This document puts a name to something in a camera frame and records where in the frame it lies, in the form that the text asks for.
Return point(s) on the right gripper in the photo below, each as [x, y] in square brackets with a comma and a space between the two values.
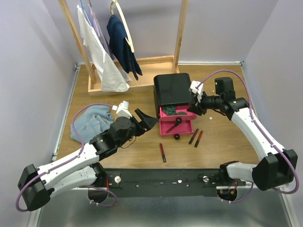
[197, 108]

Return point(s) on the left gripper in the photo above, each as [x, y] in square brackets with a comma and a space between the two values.
[138, 123]

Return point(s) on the pink drawer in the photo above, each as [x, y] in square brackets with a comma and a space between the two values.
[180, 108]
[184, 128]

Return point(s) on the pink bottom drawer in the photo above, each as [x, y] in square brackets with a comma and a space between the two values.
[184, 128]

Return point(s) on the thin red lip liner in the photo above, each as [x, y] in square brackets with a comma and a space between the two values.
[172, 127]

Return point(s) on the black drawer organizer box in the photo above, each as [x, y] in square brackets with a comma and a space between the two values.
[171, 89]

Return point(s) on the red lip gloss tube front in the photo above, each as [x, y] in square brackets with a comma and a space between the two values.
[162, 152]

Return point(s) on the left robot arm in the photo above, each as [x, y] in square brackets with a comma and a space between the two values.
[81, 168]

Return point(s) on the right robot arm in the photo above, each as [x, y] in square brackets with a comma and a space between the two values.
[277, 164]

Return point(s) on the dark red lip gloss tube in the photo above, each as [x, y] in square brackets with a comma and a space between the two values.
[193, 136]

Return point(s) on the bright red lip gloss tube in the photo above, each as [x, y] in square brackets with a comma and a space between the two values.
[198, 139]

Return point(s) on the blue denim jeans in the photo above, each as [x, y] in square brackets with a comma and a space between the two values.
[94, 121]

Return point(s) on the wooden clothes rack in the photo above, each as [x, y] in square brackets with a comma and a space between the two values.
[150, 67]

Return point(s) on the white shirt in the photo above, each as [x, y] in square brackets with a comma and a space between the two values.
[112, 78]

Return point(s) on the cream hanger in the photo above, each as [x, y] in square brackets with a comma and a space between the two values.
[115, 4]

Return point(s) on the navy blue garment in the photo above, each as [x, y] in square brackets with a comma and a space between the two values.
[120, 48]

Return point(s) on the purple shirt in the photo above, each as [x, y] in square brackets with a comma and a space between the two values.
[106, 44]

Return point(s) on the grey hanger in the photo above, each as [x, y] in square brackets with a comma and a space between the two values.
[97, 19]

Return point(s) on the blue hanger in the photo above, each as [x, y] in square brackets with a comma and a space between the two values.
[85, 13]

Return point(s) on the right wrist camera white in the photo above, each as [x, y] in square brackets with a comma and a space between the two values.
[197, 88]

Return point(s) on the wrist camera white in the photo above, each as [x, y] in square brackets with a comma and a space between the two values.
[197, 88]
[122, 109]

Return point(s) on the aluminium frame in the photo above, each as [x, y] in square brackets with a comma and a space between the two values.
[222, 142]

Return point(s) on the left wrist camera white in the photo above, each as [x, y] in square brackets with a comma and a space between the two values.
[122, 109]

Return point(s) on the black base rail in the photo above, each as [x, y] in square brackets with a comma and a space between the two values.
[164, 182]

